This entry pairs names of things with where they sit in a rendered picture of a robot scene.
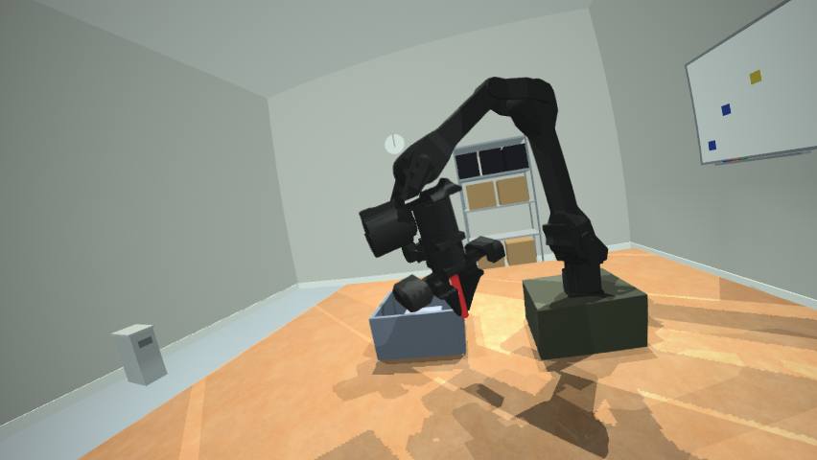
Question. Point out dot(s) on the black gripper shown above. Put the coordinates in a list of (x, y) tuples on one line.
[(447, 258)]

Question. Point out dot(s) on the red peg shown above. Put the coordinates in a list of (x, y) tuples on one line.
[(456, 284)]

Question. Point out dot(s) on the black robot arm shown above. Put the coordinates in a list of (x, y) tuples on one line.
[(532, 106)]

